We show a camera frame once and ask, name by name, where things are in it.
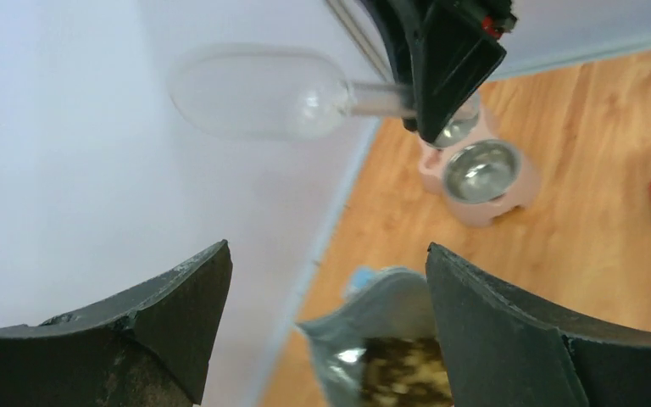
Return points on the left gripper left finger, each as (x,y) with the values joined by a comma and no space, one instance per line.
(149,345)

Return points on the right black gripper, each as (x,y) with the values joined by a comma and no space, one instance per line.
(443,49)

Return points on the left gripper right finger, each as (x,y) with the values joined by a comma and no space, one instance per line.
(504,346)

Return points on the pet food bag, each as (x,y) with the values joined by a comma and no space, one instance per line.
(380,348)

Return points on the clear plastic scoop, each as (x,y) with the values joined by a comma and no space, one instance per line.
(264,92)

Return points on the pink double pet bowl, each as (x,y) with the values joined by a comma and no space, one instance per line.
(480,177)

